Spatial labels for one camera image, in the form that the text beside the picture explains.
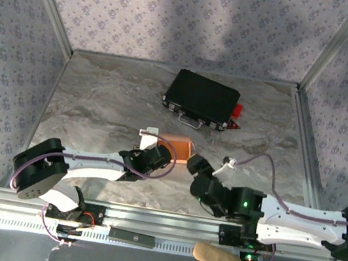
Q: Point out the orange paper box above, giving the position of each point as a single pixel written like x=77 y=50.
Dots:
x=180 y=153

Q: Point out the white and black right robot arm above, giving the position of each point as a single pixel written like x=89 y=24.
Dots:
x=295 y=222

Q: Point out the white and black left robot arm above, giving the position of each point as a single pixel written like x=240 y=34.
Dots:
x=95 y=167

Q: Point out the tan foam roll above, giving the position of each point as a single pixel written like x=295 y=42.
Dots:
x=216 y=258

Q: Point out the small red warning triangle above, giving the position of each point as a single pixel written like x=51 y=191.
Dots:
x=233 y=128

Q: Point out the flat black rectangular device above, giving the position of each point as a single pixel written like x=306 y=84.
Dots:
x=130 y=237

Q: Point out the red plastic block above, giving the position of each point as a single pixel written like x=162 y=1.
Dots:
x=237 y=111

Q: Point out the black hard case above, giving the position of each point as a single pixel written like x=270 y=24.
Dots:
x=202 y=95

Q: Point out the black left connector board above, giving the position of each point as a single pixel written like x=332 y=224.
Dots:
x=67 y=229

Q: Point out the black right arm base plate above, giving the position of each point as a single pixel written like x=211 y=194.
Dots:
x=227 y=235

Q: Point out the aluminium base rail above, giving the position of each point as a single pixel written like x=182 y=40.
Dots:
x=162 y=224

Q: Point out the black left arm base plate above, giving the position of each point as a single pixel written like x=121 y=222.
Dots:
x=96 y=215

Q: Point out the aluminium side rail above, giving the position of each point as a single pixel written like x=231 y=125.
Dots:
x=307 y=135
x=52 y=88

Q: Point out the aluminium corner post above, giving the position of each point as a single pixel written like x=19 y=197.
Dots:
x=336 y=47
x=49 y=1

